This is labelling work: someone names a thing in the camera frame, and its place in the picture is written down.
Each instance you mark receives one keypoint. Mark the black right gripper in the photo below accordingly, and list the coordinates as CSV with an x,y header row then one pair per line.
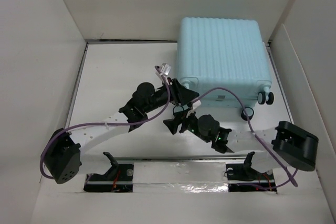
x,y
180,117

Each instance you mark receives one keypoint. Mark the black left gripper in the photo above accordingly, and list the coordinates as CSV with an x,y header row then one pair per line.
x,y
178,94

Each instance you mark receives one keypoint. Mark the light blue hard-shell suitcase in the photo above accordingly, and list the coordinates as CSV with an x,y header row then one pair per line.
x,y
225,61

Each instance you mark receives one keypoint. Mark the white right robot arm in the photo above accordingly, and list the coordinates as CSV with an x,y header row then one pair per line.
x,y
285,145

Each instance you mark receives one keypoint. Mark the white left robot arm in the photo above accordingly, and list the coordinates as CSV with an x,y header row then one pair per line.
x,y
60,159

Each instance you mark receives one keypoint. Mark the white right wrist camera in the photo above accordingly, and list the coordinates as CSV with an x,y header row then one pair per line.
x,y
193,106

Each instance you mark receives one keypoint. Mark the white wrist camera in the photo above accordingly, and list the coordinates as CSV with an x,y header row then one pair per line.
x,y
163,71
193,106

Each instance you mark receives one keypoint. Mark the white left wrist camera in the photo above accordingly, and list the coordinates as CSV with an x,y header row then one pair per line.
x,y
163,71

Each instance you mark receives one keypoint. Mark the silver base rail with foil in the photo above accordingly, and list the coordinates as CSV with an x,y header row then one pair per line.
x,y
180,176

